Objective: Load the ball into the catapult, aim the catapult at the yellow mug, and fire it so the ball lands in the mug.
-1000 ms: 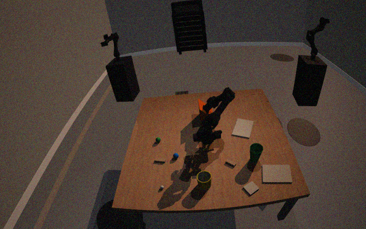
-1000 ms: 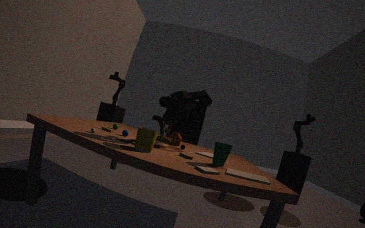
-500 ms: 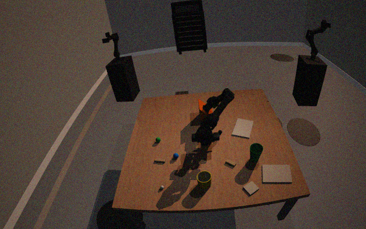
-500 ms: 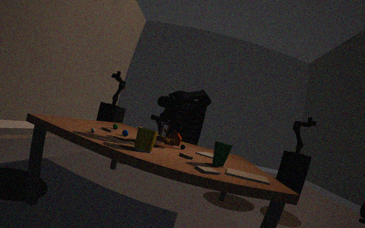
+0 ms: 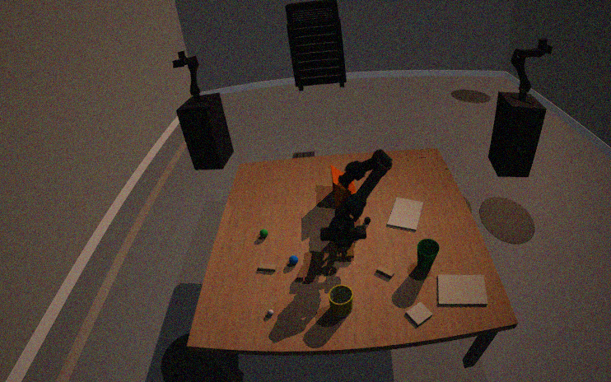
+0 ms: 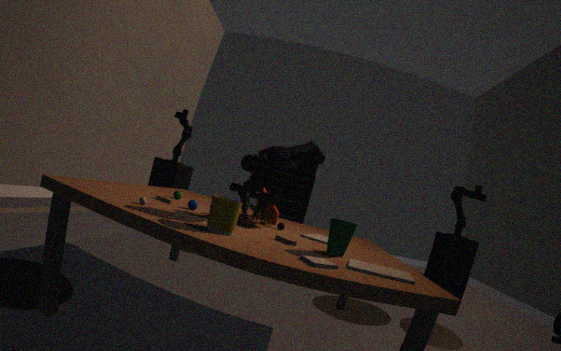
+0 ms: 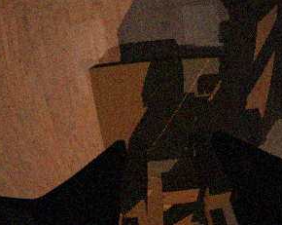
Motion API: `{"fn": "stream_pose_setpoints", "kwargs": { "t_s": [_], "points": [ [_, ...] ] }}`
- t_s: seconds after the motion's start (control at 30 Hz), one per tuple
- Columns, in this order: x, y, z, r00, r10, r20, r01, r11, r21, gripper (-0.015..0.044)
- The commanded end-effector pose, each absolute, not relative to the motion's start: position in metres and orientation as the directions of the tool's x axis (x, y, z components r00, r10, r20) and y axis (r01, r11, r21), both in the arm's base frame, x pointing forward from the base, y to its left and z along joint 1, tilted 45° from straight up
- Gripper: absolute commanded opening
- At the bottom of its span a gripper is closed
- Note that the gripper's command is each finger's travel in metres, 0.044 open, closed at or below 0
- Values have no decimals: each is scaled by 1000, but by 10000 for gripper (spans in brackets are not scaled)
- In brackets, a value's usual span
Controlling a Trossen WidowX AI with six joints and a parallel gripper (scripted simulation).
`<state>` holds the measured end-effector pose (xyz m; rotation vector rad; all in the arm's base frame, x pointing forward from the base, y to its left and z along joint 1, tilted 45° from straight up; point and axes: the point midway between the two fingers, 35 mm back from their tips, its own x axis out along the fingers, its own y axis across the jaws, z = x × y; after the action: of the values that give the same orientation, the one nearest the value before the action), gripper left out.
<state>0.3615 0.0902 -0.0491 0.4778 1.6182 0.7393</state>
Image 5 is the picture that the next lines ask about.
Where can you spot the yellow mug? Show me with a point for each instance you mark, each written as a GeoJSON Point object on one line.
{"type": "Point", "coordinates": [340, 299]}

